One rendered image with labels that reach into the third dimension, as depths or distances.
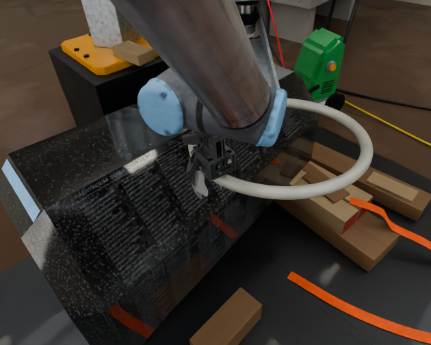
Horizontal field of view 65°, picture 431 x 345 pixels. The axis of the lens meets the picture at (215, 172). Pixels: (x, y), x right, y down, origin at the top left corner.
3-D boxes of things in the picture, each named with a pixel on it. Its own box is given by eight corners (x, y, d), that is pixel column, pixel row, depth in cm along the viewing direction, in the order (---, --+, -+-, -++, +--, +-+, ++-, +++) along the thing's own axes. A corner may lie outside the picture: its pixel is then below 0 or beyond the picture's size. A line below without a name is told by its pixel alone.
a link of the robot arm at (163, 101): (190, 94, 48) (225, 63, 57) (124, 81, 52) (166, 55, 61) (194, 148, 54) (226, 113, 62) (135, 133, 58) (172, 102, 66)
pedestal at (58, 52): (80, 152, 239) (40, 50, 190) (157, 116, 270) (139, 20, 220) (126, 202, 201) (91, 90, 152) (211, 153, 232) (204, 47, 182)
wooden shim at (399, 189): (365, 182, 191) (366, 180, 190) (373, 172, 196) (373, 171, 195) (411, 202, 178) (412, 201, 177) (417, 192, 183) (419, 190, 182)
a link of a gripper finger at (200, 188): (200, 211, 81) (205, 179, 76) (188, 198, 85) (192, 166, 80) (211, 208, 82) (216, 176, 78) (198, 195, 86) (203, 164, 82)
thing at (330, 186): (188, 109, 112) (187, 101, 110) (333, 99, 113) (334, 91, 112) (189, 211, 73) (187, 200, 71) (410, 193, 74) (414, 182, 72)
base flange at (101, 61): (60, 49, 189) (57, 41, 185) (135, 27, 212) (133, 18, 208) (100, 77, 160) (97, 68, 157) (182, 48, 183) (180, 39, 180)
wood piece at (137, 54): (114, 56, 169) (111, 46, 165) (129, 49, 174) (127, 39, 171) (139, 66, 158) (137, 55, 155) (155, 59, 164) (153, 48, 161)
